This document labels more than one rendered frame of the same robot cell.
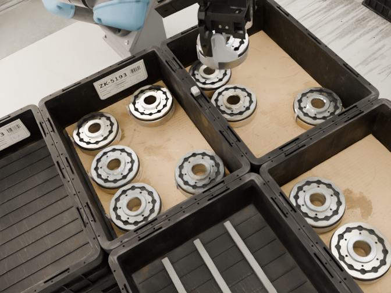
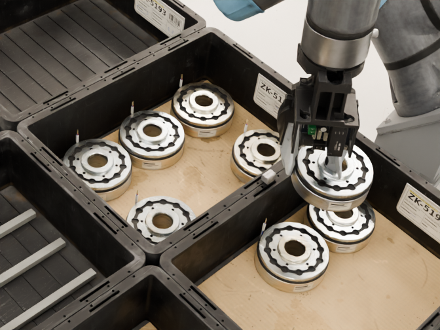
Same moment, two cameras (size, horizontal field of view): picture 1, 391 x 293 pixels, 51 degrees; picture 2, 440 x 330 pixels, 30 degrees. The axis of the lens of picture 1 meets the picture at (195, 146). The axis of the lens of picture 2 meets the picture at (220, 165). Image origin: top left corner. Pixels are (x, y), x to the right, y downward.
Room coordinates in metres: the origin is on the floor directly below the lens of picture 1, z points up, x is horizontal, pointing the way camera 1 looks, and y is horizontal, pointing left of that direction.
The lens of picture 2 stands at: (0.07, -0.65, 1.77)
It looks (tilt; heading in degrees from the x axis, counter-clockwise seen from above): 46 degrees down; 57
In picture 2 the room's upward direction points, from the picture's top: 11 degrees clockwise
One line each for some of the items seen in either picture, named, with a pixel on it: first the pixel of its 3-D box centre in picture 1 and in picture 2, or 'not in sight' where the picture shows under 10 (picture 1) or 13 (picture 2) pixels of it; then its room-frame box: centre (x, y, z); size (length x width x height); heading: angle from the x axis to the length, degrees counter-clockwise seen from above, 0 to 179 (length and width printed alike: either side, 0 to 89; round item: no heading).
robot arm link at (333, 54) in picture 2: not in sight; (339, 36); (0.56, -0.08, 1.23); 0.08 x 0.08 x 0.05
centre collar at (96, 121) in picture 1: (94, 128); (203, 101); (0.58, 0.21, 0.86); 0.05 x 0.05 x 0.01
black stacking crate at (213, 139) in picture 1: (141, 148); (182, 154); (0.50, 0.11, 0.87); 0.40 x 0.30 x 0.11; 20
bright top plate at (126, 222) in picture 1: (134, 206); (97, 164); (0.37, 0.14, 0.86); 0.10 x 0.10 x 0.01
